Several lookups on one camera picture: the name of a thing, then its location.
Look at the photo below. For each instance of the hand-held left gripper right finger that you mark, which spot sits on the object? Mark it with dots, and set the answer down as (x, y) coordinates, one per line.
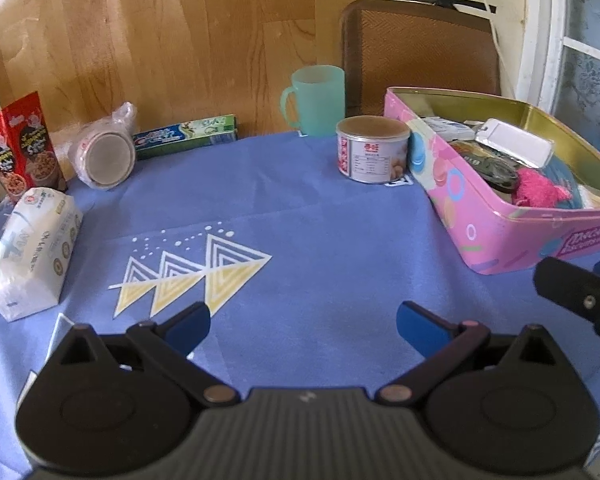
(420, 331)

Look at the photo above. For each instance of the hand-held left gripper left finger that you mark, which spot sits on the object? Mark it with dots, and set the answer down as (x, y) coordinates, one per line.
(190, 329)

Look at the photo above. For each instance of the pink fluffy soft toy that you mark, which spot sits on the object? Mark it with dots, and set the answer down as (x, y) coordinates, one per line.
(537, 190)

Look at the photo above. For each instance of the pink tin box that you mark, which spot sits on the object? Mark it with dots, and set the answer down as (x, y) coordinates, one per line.
(460, 200)

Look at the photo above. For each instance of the white cloth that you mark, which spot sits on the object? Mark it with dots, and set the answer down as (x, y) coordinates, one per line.
(597, 196)

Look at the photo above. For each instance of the blue cloth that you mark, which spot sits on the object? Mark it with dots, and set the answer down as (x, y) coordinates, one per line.
(567, 172)

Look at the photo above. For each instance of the black round item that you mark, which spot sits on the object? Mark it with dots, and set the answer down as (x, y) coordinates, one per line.
(497, 172)

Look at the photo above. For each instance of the blue printed tablecloth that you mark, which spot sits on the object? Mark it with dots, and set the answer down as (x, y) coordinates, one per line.
(305, 240)

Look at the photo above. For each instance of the white plastic case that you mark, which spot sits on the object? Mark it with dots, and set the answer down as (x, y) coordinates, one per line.
(517, 142)

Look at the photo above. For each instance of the white tissue pack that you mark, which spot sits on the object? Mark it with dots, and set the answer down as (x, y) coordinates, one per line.
(32, 255)

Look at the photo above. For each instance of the tin can with paper label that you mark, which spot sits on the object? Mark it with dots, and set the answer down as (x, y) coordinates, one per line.
(372, 155)

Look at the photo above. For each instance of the paper cups in plastic sleeve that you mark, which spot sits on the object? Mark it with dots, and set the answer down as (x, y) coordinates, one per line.
(105, 157)

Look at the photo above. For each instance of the toothpaste box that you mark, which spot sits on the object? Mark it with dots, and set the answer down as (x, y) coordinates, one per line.
(185, 136)

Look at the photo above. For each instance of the small white packet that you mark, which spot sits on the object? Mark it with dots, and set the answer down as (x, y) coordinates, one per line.
(447, 129)

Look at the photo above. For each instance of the red snack box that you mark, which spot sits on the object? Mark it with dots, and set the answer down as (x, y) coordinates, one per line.
(22, 145)

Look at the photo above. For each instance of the teal plastic mug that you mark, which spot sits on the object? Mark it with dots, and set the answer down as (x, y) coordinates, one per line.
(317, 102)

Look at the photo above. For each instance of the brown chair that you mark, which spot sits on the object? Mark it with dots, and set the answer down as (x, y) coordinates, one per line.
(420, 55)

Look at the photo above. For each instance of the white window frame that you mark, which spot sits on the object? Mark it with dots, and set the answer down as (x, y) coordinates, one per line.
(540, 35)

